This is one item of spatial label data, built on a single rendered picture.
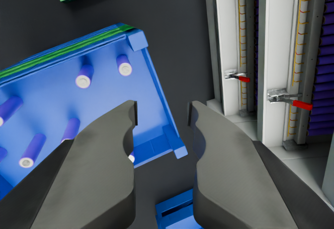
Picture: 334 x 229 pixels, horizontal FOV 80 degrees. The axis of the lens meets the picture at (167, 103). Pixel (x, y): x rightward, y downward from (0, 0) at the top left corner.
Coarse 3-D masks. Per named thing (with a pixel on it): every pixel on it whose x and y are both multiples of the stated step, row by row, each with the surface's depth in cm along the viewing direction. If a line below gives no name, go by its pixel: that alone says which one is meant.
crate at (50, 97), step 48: (96, 48) 25; (144, 48) 27; (0, 96) 29; (48, 96) 31; (96, 96) 32; (144, 96) 35; (0, 144) 31; (48, 144) 33; (144, 144) 38; (0, 192) 32
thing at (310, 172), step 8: (208, 104) 85; (216, 104) 82; (240, 128) 65; (248, 128) 64; (256, 128) 63; (256, 136) 60; (288, 160) 50; (296, 160) 49; (304, 160) 49; (312, 160) 48; (320, 160) 48; (296, 168) 47; (304, 168) 47; (312, 168) 46; (320, 168) 46; (304, 176) 45; (312, 176) 44; (320, 176) 44; (312, 184) 43; (320, 184) 42; (320, 192) 41; (328, 200) 39
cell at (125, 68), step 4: (120, 56) 30; (124, 56) 30; (116, 60) 30; (120, 60) 27; (124, 60) 27; (128, 60) 28; (120, 64) 25; (124, 64) 26; (128, 64) 26; (120, 68) 26; (124, 68) 25; (128, 68) 26; (132, 68) 26; (120, 72) 26; (124, 72) 26; (128, 72) 26
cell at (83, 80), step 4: (84, 68) 28; (88, 68) 28; (92, 68) 30; (80, 72) 26; (84, 72) 26; (88, 72) 27; (92, 72) 29; (80, 76) 25; (84, 76) 25; (88, 76) 25; (76, 80) 25; (80, 80) 25; (84, 80) 25; (88, 80) 25; (76, 84) 25; (80, 84) 25; (84, 84) 25; (88, 84) 25; (84, 88) 25
